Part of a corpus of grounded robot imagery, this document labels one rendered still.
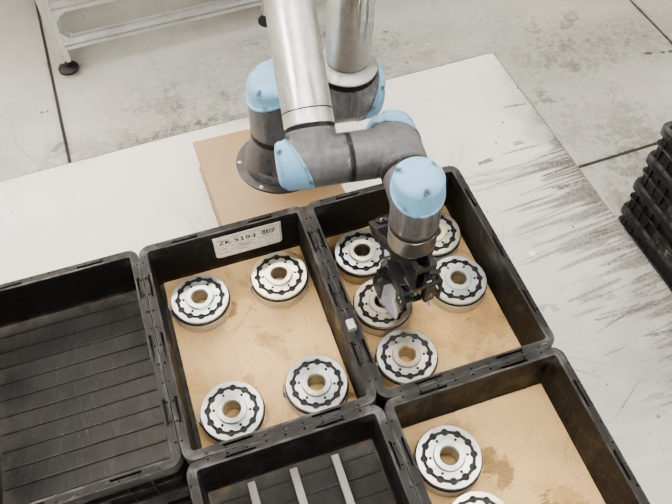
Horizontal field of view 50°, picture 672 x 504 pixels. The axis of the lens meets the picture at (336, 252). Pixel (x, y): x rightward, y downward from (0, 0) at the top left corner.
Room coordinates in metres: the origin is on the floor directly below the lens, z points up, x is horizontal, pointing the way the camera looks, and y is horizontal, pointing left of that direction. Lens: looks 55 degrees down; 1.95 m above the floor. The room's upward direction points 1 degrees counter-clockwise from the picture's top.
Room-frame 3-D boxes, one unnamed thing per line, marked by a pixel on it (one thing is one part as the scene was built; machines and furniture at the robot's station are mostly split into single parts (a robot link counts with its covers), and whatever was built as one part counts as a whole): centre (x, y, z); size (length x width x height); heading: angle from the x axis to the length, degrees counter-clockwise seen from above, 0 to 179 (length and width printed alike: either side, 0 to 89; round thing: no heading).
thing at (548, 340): (0.68, -0.15, 0.92); 0.40 x 0.30 x 0.02; 18
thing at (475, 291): (0.70, -0.22, 0.86); 0.10 x 0.10 x 0.01
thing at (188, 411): (0.58, 0.14, 0.87); 0.40 x 0.30 x 0.11; 18
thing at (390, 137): (0.74, -0.08, 1.15); 0.11 x 0.11 x 0.08; 12
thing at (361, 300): (0.65, -0.08, 0.86); 0.10 x 0.10 x 0.01
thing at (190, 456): (0.58, 0.14, 0.92); 0.40 x 0.30 x 0.02; 18
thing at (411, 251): (0.65, -0.12, 1.07); 0.08 x 0.08 x 0.05
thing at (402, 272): (0.64, -0.12, 0.99); 0.09 x 0.08 x 0.12; 22
